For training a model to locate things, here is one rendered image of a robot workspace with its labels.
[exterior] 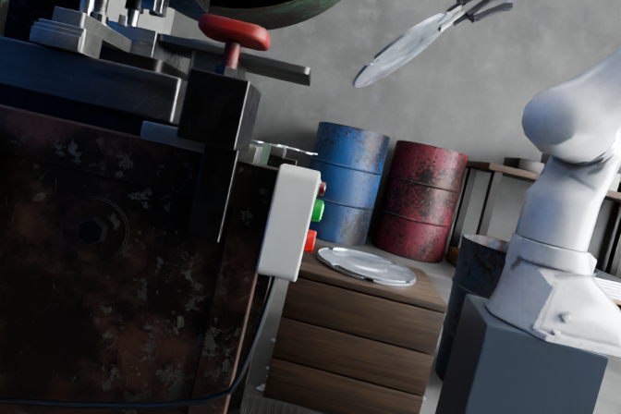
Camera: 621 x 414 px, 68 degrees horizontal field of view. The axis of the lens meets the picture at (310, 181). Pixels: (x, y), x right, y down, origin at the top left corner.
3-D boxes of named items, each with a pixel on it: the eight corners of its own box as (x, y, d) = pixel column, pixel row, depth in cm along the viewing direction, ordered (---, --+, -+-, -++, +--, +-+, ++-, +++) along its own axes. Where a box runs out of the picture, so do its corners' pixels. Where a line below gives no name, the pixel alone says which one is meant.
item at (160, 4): (167, 18, 82) (172, -2, 82) (158, 11, 78) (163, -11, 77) (150, 15, 82) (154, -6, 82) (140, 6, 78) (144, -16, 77)
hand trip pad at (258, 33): (258, 107, 51) (273, 39, 51) (250, 102, 45) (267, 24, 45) (196, 93, 51) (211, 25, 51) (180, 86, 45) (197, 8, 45)
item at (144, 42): (179, 74, 88) (184, 51, 88) (151, 59, 73) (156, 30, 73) (133, 64, 88) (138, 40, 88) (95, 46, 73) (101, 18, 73)
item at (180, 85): (234, 135, 104) (239, 108, 103) (171, 123, 59) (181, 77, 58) (104, 104, 104) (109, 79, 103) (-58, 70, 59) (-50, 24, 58)
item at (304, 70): (296, 147, 88) (312, 78, 87) (292, 147, 74) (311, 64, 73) (169, 117, 88) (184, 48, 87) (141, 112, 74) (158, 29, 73)
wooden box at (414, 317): (397, 368, 154) (422, 269, 152) (414, 437, 116) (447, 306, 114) (282, 338, 157) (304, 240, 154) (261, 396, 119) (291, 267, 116)
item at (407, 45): (393, 76, 137) (391, 74, 137) (470, 9, 117) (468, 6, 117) (334, 97, 117) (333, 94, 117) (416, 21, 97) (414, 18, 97)
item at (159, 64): (192, 94, 91) (195, 79, 91) (157, 79, 71) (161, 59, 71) (113, 76, 91) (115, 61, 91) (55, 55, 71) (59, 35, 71)
